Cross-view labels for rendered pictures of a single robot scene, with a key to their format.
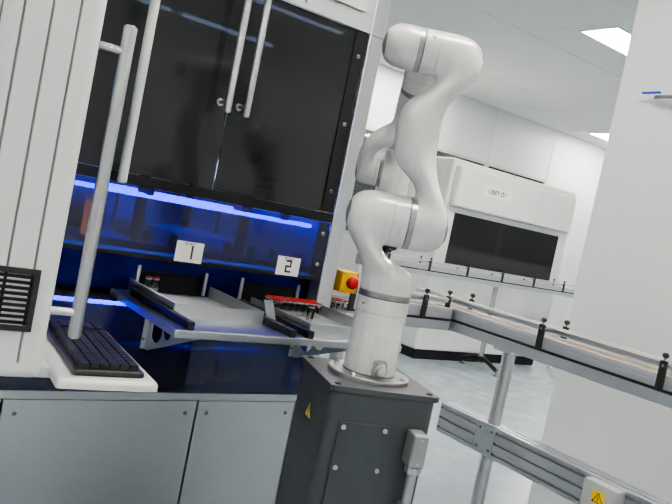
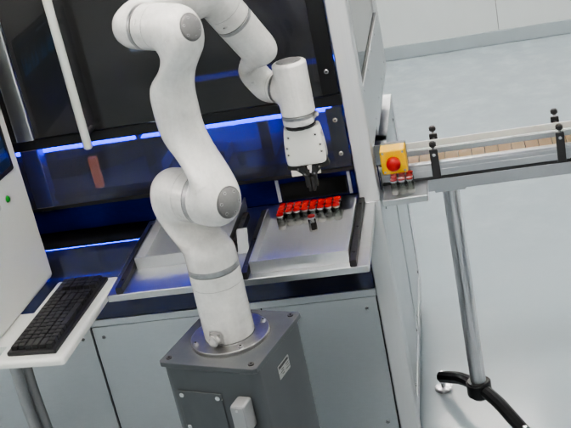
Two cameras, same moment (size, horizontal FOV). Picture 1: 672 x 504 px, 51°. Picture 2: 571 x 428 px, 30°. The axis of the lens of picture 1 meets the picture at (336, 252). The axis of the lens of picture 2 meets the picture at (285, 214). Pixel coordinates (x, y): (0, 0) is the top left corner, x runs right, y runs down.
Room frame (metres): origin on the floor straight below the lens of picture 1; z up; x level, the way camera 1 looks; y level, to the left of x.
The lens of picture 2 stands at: (0.27, -1.90, 2.07)
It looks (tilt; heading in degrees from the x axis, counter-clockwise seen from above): 23 degrees down; 48
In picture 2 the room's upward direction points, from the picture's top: 12 degrees counter-clockwise
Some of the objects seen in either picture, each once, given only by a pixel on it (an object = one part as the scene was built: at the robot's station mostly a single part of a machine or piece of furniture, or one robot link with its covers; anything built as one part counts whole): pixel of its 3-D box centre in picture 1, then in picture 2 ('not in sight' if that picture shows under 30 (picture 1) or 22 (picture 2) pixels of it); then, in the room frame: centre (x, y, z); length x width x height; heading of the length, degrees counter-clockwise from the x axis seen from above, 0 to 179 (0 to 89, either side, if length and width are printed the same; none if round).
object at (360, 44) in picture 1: (338, 155); (318, 30); (2.31, 0.05, 1.40); 0.04 x 0.01 x 0.80; 126
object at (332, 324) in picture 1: (315, 318); (305, 233); (2.08, 0.02, 0.90); 0.34 x 0.26 x 0.04; 36
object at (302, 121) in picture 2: not in sight; (300, 117); (2.01, -0.12, 1.27); 0.09 x 0.08 x 0.03; 126
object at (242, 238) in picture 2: (279, 315); (240, 249); (1.93, 0.12, 0.91); 0.14 x 0.03 x 0.06; 36
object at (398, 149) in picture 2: (343, 280); (393, 157); (2.42, -0.05, 1.00); 0.08 x 0.07 x 0.07; 36
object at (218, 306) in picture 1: (193, 300); (193, 232); (1.97, 0.36, 0.90); 0.34 x 0.26 x 0.04; 36
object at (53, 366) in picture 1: (66, 355); (48, 322); (1.54, 0.53, 0.79); 0.45 x 0.28 x 0.03; 32
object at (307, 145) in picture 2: not in sight; (303, 141); (2.01, -0.12, 1.21); 0.10 x 0.08 x 0.11; 126
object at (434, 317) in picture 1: (378, 300); (496, 150); (2.70, -0.19, 0.92); 0.69 x 0.16 x 0.16; 126
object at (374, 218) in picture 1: (380, 244); (192, 218); (1.64, -0.10, 1.16); 0.19 x 0.12 x 0.24; 91
